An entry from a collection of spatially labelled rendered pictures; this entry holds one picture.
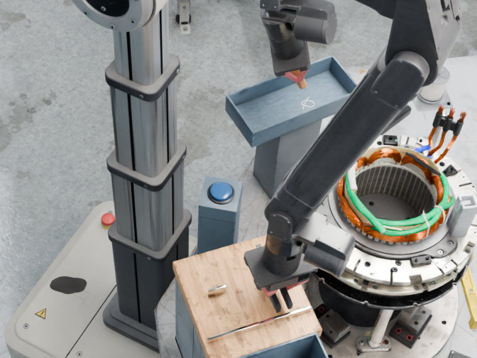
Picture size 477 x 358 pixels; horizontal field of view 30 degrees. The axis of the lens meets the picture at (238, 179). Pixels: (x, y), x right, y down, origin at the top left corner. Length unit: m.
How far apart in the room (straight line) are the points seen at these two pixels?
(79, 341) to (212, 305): 0.93
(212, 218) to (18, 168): 1.45
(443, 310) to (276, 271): 0.56
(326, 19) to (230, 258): 0.43
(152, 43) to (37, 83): 1.73
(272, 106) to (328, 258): 0.57
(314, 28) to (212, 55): 1.79
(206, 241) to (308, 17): 0.47
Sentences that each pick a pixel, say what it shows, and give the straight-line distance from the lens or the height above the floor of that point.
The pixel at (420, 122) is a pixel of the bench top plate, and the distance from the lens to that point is 2.14.
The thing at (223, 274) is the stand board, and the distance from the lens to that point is 1.50.
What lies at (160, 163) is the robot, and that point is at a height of 0.95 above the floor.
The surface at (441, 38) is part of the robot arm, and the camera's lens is 0.92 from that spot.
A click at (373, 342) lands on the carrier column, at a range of 1.73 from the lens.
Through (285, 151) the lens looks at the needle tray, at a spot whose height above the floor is 0.94.
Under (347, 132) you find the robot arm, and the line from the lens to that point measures 1.06.
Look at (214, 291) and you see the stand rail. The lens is 1.46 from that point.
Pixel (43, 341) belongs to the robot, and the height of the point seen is 0.26.
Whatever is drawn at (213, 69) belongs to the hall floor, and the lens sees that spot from 3.25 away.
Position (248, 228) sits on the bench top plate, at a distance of 1.89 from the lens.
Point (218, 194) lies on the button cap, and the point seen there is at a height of 1.04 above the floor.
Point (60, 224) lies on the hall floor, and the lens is 2.86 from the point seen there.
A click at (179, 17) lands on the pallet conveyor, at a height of 0.04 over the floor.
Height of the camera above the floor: 2.35
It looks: 53 degrees down
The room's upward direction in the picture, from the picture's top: 5 degrees clockwise
